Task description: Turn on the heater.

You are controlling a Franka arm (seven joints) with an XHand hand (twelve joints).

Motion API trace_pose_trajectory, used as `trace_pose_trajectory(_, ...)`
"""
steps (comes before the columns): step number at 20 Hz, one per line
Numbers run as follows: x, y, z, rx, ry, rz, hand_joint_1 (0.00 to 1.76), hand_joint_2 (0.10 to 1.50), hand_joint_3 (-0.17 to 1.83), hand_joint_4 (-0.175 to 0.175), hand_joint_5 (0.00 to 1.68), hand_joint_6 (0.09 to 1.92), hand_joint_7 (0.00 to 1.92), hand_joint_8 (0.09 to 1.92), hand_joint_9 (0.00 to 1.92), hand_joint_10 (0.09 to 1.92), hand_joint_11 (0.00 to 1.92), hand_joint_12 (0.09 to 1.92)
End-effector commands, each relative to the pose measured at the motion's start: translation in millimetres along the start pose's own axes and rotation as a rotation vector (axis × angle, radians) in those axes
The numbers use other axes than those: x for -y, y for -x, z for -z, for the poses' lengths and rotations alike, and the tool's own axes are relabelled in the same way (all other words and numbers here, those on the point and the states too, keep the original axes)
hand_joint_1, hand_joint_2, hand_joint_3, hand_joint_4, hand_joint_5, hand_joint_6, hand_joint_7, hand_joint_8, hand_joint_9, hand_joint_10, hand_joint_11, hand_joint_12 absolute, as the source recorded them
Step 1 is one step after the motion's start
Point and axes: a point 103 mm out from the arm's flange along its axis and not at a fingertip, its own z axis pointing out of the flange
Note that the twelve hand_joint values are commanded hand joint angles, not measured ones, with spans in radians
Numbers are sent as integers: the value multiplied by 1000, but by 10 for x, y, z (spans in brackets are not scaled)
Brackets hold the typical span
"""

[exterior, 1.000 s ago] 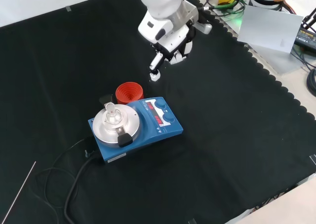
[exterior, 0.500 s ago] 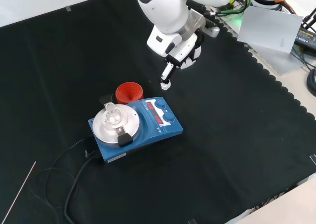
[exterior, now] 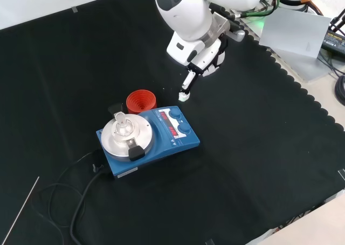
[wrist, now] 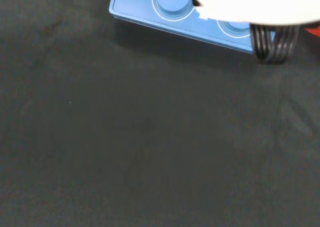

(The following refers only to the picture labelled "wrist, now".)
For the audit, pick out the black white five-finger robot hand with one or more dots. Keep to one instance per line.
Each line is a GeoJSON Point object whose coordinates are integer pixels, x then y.
{"type": "Point", "coordinates": [262, 2]}

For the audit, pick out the black bench cloth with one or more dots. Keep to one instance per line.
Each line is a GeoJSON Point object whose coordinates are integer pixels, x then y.
{"type": "Point", "coordinates": [150, 137]}

